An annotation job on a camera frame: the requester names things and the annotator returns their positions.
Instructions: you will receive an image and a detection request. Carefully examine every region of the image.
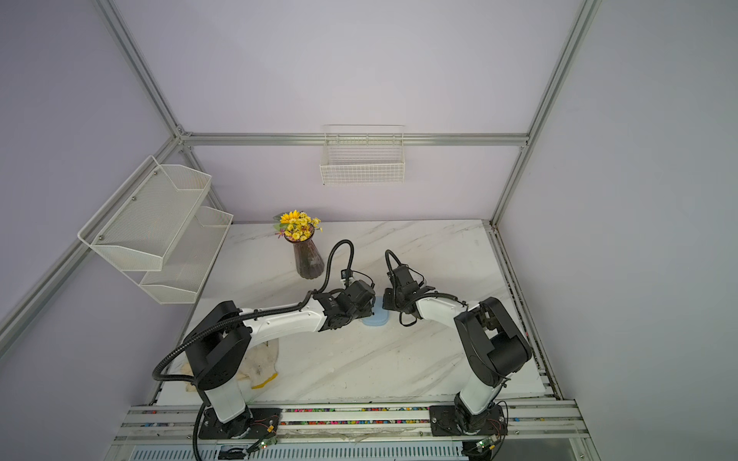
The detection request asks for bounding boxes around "blue alarm clock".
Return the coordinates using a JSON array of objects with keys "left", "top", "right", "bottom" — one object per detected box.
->
[{"left": 361, "top": 307, "right": 389, "bottom": 328}]

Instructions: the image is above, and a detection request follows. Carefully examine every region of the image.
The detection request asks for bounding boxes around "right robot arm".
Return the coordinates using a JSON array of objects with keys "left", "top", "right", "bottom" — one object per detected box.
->
[{"left": 384, "top": 264, "right": 532, "bottom": 423}]

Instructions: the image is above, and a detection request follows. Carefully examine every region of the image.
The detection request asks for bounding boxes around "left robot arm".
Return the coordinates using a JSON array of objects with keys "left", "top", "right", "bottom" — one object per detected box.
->
[{"left": 184, "top": 279, "right": 376, "bottom": 424}]

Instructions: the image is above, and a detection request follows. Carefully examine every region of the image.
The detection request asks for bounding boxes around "dark glass vase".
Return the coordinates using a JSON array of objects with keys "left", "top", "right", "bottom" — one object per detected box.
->
[{"left": 286, "top": 230, "right": 325, "bottom": 280}]

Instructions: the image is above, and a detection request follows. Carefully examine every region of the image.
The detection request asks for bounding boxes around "yellow flower bouquet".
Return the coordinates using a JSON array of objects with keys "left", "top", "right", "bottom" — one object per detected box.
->
[{"left": 274, "top": 211, "right": 323, "bottom": 243}]

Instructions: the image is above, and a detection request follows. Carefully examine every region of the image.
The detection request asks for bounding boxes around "white yellow cloth glove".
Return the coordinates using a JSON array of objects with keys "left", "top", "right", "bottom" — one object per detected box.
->
[{"left": 181, "top": 338, "right": 281, "bottom": 393}]

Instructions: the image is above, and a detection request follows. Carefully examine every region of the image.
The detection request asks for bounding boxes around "lower white mesh shelf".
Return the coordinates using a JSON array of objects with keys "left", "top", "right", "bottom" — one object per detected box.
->
[{"left": 136, "top": 207, "right": 234, "bottom": 305}]

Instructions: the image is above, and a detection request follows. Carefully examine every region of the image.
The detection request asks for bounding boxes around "white mesh shelf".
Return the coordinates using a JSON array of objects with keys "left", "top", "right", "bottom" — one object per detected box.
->
[
  {"left": 78, "top": 157, "right": 211, "bottom": 272},
  {"left": 136, "top": 207, "right": 234, "bottom": 305}
]

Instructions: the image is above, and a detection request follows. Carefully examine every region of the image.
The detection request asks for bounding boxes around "upper white mesh shelf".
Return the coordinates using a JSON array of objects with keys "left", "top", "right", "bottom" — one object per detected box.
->
[{"left": 78, "top": 157, "right": 211, "bottom": 272}]

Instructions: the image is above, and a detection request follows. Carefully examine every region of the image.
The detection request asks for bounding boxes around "black corrugated cable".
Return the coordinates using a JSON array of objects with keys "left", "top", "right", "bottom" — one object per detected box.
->
[{"left": 152, "top": 238, "right": 356, "bottom": 384}]

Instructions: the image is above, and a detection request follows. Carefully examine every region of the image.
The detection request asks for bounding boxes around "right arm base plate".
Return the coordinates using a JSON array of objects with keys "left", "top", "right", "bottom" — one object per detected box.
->
[{"left": 429, "top": 405, "right": 507, "bottom": 437}]

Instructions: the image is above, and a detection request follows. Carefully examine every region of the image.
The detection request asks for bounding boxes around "white wire wall basket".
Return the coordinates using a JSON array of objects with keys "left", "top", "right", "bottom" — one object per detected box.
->
[{"left": 320, "top": 124, "right": 406, "bottom": 186}]

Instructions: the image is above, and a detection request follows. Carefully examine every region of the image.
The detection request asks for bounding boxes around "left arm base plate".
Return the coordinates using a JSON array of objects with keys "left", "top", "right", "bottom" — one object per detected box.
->
[{"left": 198, "top": 407, "right": 283, "bottom": 440}]

